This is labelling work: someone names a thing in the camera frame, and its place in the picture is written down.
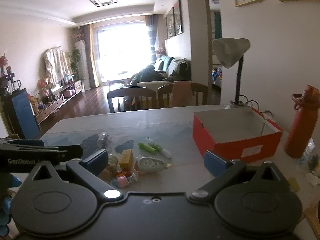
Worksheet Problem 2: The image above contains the green house plant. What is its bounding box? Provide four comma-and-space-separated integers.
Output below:
71, 49, 82, 80

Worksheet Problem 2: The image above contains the white standing air conditioner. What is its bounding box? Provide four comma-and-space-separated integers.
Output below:
75, 40, 92, 91

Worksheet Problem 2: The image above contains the mountain print table mat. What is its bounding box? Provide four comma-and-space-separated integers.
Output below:
40, 120, 208, 167

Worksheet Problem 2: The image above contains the red cardboard box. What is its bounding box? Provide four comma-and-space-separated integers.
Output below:
192, 104, 284, 164

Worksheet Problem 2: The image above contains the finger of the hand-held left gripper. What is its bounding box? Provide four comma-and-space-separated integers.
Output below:
45, 144, 83, 160
0, 138, 45, 148

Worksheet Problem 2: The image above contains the dark framed wall picture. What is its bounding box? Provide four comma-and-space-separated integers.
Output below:
174, 0, 184, 36
165, 7, 175, 39

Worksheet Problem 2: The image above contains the dark wooden chair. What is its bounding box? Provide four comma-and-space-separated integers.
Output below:
157, 82, 209, 108
107, 87, 157, 113

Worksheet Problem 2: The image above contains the clear plastic bag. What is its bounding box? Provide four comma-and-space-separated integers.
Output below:
297, 139, 320, 172

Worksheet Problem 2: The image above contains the blue cabinet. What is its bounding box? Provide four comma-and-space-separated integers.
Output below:
4, 90, 41, 140

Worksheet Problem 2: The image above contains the wooden media cabinet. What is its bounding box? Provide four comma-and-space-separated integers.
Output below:
34, 79, 85, 128

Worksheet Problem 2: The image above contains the grey desk lamp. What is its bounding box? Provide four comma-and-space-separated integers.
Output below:
212, 38, 252, 108

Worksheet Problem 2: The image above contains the yellow sticky note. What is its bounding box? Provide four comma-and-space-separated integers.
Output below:
287, 177, 301, 193

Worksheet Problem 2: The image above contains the small yellow box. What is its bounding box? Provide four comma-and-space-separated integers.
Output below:
119, 149, 134, 170

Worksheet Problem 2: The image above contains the grey striped curtain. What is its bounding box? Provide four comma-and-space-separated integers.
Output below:
84, 24, 97, 88
145, 14, 159, 64

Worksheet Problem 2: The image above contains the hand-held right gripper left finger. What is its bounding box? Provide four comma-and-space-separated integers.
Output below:
25, 149, 123, 200

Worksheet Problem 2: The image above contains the dark sofa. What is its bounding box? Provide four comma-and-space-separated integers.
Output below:
130, 56, 192, 88

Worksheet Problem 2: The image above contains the patterned cloth cover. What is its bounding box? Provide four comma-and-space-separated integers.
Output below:
44, 46, 73, 83

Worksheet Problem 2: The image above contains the glass jar with spread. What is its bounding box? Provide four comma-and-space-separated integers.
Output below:
99, 154, 120, 180

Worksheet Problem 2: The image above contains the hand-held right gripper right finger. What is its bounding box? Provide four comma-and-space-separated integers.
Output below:
189, 151, 292, 202

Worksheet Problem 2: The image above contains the red water bottle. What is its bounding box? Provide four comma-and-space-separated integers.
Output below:
284, 85, 320, 159

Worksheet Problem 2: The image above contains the white coffee table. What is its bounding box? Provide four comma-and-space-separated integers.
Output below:
107, 71, 133, 85

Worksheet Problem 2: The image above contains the white green pen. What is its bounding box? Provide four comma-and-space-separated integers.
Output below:
147, 138, 172, 158

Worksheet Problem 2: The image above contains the person's left hand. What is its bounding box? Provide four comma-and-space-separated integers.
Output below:
0, 174, 22, 233

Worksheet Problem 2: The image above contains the silver metal cylinder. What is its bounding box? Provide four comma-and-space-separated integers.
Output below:
97, 132, 110, 148

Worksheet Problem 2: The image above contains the correction tape dispenser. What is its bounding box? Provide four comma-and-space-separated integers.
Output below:
137, 156, 173, 172

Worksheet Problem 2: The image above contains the white crumpled tissue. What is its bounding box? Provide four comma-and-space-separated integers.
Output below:
306, 172, 320, 187

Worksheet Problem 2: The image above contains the pink toy figure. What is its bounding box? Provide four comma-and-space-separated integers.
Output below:
115, 175, 130, 188

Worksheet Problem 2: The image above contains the black lamp cable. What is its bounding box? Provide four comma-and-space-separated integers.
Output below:
239, 95, 275, 120

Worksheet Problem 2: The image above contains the green highlighter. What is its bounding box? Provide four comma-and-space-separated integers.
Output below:
138, 142, 157, 153

